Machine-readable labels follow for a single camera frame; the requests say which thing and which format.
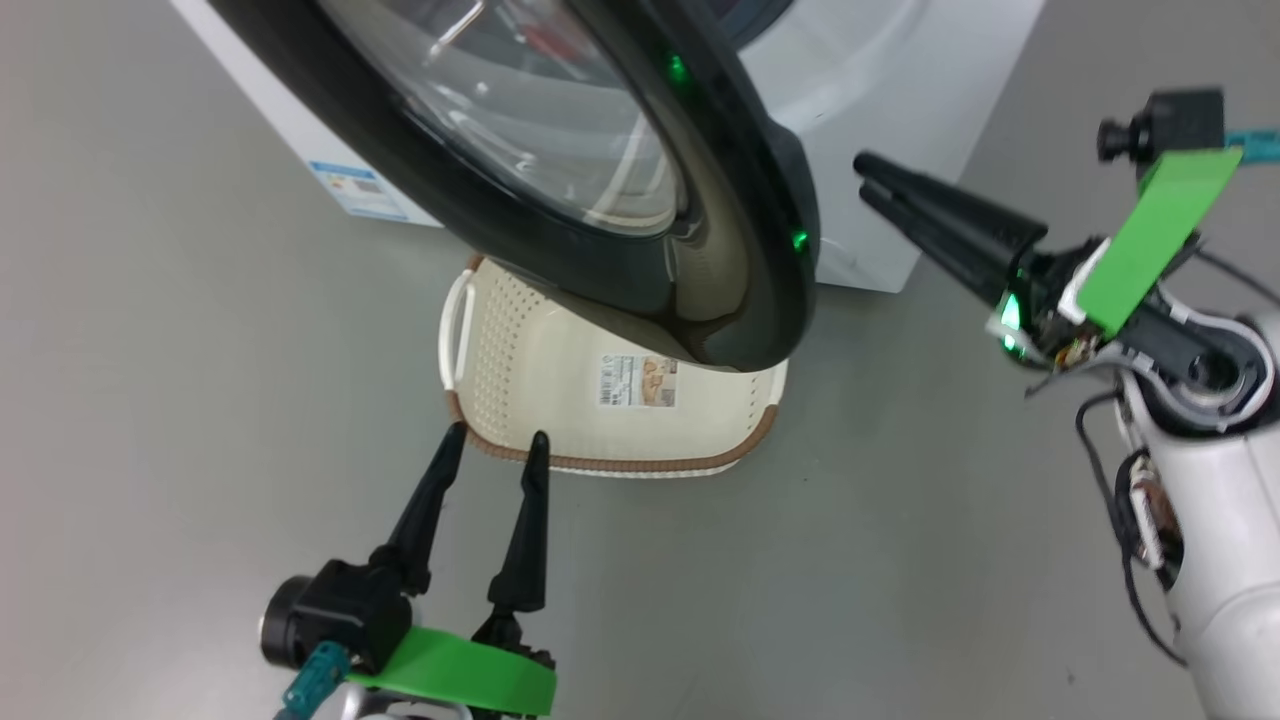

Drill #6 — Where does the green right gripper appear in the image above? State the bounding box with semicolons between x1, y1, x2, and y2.
853;148;1246;368

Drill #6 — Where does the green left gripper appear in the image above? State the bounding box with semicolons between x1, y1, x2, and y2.
345;422;558;717

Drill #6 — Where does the black glass washing machine door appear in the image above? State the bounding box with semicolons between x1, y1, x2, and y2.
205;0;821;373

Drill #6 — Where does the white washing machine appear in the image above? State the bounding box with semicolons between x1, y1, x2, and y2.
170;0;1046;294

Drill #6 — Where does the cream perforated laundry basket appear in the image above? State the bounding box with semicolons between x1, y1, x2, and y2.
438;255;791;479

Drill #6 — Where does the paper label inside basket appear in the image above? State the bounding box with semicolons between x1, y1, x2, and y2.
598;355;679;409

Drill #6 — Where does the blue energy label sticker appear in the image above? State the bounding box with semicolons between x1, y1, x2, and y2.
308;160;411;221

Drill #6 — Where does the teal camera cable plug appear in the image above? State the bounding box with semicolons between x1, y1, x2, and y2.
283;643;349;717
1225;128;1280;163

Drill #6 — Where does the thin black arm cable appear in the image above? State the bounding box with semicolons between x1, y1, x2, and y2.
1075;390;1191;666

